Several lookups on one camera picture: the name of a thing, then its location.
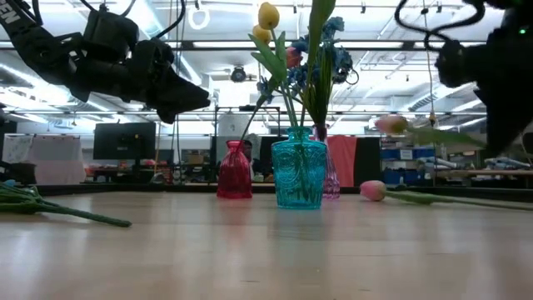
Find dark round container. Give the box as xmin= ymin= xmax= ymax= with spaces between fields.
xmin=10 ymin=162 xmax=37 ymax=187

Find hanging cable with yellow plug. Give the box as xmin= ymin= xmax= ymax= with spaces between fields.
xmin=421 ymin=0 xmax=437 ymax=128

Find blue artificial flower bunch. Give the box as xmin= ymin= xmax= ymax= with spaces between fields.
xmin=307 ymin=16 xmax=356 ymax=141
xmin=0 ymin=179 xmax=132 ymax=228
xmin=256 ymin=35 xmax=334 ymax=141

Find black panel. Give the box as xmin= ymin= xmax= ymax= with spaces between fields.
xmin=356 ymin=137 xmax=382 ymax=188

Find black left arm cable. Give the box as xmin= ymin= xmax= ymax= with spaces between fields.
xmin=78 ymin=0 xmax=187 ymax=38

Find pink glass vase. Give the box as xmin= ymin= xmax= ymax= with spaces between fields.
xmin=312 ymin=123 xmax=341 ymax=200

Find person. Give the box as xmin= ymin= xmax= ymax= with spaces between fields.
xmin=242 ymin=140 xmax=271 ymax=183

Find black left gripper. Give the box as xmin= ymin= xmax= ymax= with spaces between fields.
xmin=70 ymin=10 xmax=212 ymax=125

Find red glass vase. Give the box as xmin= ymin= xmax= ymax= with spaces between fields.
xmin=216 ymin=139 xmax=254 ymax=200

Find white patterned sheet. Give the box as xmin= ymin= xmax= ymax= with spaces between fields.
xmin=2 ymin=135 xmax=33 ymax=164

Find blue storage bins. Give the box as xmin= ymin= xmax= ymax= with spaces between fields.
xmin=381 ymin=147 xmax=436 ymax=162

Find black computer monitor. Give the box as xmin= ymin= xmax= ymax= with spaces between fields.
xmin=92 ymin=122 xmax=157 ymax=161

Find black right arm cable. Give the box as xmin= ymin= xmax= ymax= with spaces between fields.
xmin=394 ymin=0 xmax=486 ymax=51

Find white hanging ring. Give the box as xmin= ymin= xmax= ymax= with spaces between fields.
xmin=187 ymin=6 xmax=211 ymax=31

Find wooden workbench top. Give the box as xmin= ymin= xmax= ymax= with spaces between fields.
xmin=424 ymin=168 xmax=533 ymax=177

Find white covered board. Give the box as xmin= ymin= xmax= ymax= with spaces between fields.
xmin=31 ymin=135 xmax=87 ymax=186

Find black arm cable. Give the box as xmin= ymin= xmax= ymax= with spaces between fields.
xmin=394 ymin=0 xmax=486 ymax=51
xmin=78 ymin=0 xmax=187 ymax=38

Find teal embossed glass vase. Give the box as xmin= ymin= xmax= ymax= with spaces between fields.
xmin=271 ymin=126 xmax=328 ymax=211

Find orange-red panel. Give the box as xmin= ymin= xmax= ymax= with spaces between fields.
xmin=326 ymin=135 xmax=358 ymax=188

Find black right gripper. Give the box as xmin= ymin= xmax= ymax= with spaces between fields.
xmin=435 ymin=39 xmax=533 ymax=153

